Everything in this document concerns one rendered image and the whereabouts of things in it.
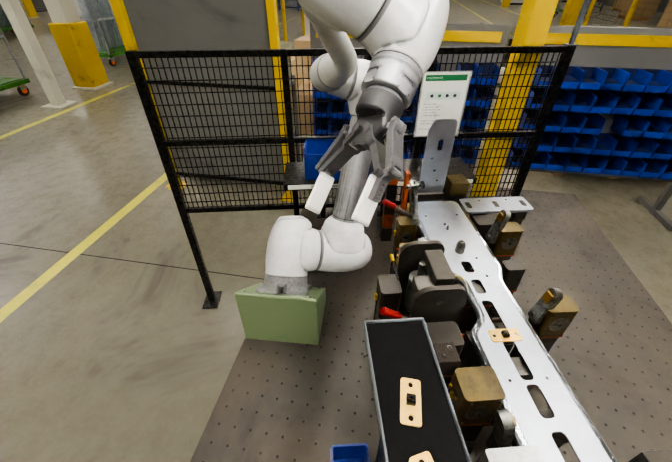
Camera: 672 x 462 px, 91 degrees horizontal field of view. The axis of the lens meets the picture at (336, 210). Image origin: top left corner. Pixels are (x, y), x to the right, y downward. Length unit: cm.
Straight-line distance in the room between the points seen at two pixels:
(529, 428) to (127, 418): 182
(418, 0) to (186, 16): 258
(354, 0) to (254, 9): 228
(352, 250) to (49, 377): 191
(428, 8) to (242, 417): 116
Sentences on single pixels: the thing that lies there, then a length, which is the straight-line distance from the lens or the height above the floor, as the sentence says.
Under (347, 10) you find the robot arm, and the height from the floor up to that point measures 176.
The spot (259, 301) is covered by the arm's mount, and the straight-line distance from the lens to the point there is 117.
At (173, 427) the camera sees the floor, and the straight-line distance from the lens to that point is 210.
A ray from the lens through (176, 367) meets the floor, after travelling 226.
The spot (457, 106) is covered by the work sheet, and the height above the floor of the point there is 129.
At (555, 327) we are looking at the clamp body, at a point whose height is 98.
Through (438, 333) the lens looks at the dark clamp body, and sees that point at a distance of 92.
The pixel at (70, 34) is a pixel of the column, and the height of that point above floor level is 93.
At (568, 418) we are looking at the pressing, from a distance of 102.
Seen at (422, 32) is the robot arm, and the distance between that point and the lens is 60.
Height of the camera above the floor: 181
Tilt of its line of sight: 36 degrees down
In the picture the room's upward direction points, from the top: straight up
